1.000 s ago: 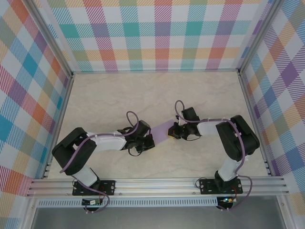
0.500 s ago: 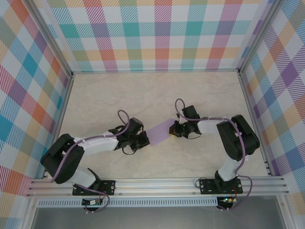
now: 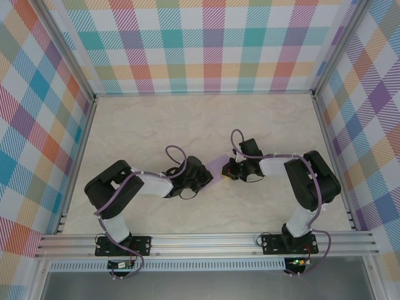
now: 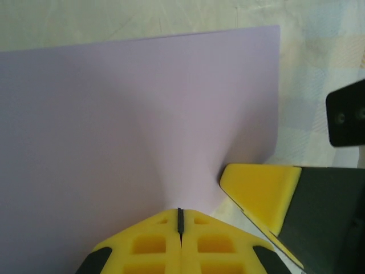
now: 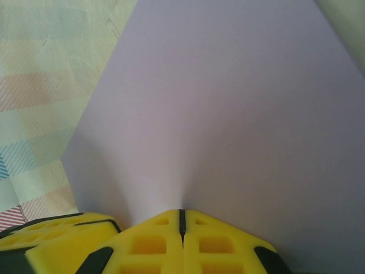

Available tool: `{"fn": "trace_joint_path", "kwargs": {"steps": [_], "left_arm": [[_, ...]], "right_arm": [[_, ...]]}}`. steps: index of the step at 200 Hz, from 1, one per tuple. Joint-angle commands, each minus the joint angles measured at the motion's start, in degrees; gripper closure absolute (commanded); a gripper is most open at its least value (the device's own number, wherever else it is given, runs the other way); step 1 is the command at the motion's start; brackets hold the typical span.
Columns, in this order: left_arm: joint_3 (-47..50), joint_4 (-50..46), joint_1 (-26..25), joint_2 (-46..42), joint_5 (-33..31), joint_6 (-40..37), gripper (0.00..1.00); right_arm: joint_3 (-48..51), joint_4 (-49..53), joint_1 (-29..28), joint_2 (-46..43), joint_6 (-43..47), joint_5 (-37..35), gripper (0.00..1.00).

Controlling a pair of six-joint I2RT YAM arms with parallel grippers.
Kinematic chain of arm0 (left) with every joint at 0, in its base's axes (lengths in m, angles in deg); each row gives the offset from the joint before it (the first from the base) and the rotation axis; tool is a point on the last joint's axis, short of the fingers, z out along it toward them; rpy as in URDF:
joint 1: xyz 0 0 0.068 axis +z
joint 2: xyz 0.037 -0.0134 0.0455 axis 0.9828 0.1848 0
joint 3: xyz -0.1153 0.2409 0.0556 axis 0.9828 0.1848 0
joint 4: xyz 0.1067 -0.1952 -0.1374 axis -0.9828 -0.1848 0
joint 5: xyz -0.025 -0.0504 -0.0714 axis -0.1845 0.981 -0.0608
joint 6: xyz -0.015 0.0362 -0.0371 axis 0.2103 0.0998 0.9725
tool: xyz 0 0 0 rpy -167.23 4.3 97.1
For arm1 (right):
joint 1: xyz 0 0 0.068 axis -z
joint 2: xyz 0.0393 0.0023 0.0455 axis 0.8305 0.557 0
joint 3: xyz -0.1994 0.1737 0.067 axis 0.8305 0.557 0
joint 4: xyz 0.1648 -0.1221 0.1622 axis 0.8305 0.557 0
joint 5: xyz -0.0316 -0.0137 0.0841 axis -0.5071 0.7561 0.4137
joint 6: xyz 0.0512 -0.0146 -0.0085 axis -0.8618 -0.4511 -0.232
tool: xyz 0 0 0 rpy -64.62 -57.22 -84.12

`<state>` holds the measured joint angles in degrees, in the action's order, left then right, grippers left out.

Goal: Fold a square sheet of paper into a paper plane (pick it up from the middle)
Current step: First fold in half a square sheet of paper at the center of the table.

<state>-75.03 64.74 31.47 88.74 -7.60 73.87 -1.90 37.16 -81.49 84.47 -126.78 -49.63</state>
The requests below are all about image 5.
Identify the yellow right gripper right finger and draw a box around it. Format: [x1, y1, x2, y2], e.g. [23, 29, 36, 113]
[182, 209, 292, 274]

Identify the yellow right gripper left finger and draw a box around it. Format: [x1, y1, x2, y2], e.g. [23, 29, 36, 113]
[82, 209, 184, 274]

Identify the light purple paper sheet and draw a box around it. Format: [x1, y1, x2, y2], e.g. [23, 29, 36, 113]
[61, 0, 365, 274]

